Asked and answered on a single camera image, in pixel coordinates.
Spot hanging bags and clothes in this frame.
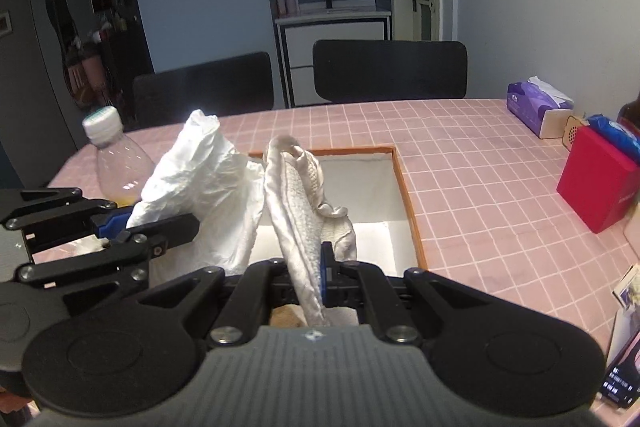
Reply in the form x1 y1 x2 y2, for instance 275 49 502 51
46 0 134 112

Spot red box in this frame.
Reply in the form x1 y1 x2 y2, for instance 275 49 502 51
556 127 639 234

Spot small wooden speaker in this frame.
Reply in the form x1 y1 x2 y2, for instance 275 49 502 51
562 115 589 150

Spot right black chair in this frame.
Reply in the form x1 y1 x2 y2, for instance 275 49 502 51
334 40 468 104

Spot orange cardboard box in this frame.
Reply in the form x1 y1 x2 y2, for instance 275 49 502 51
250 143 427 277

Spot clear plastic water bottle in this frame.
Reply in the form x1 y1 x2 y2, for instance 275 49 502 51
82 106 155 207

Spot white paper towel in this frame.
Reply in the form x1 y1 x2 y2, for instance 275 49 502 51
127 109 265 286

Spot brown plush toy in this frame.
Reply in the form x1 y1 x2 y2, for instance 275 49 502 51
269 305 307 329

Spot purple tissue pack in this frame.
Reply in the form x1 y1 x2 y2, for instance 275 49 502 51
506 76 574 140

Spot blue packet on red box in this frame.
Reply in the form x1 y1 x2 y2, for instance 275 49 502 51
587 114 640 156

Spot small framed picture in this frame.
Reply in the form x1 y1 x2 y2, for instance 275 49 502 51
0 11 12 37

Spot brown glass bottle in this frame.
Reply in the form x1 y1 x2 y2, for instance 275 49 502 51
616 94 640 138

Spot black chair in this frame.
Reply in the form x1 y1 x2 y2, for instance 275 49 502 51
132 52 274 128
334 40 468 104

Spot left black chair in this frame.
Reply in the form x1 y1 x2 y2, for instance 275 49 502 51
132 52 274 128

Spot smartphone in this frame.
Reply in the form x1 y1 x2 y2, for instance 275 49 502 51
600 333 640 410

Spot cream white cloth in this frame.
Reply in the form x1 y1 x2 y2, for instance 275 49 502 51
264 135 358 327

